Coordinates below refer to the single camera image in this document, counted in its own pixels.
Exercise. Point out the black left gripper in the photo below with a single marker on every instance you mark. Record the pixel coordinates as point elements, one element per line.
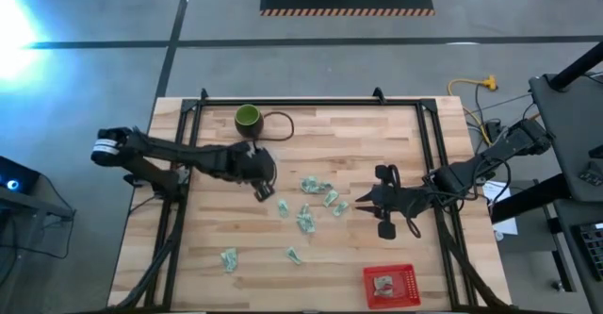
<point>256,168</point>

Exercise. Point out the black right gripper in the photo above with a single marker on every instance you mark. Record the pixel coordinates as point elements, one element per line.
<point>396,201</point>

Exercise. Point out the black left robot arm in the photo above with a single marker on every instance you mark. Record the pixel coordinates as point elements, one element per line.
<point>165,151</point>

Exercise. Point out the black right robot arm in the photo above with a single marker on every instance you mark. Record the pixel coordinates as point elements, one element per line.
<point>471,172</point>

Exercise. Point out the red plastic basket bin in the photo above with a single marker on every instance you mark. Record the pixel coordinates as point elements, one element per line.
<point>405,300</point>

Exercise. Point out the green ceramic mug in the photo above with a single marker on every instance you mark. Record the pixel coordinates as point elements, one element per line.
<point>249,120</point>

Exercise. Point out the white paper sheet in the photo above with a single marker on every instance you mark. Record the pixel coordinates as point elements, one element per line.
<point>508,226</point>

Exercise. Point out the black power strip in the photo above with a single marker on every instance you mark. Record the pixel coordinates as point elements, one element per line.
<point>491,127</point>

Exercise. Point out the black desk crossbar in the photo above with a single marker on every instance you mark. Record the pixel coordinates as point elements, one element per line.
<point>527,198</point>

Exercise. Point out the grey caster wheel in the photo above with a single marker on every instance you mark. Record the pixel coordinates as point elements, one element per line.
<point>558,285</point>

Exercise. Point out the grey metal stand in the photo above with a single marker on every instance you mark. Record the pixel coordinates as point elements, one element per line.
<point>56,212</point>

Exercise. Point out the grey desk top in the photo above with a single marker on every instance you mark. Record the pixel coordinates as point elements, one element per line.
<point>570,130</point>

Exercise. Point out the small black gadget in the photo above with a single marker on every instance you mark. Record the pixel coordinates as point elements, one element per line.
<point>591,173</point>

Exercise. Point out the black keyboard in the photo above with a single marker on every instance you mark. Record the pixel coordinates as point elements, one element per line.
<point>591,252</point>

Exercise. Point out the black computer with blue light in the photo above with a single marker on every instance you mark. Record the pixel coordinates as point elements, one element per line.
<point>14,177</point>

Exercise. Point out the black pole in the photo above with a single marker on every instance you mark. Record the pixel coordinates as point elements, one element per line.
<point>579,66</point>

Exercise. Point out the black metal table frame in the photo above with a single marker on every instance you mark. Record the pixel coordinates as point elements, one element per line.
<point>306,102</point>

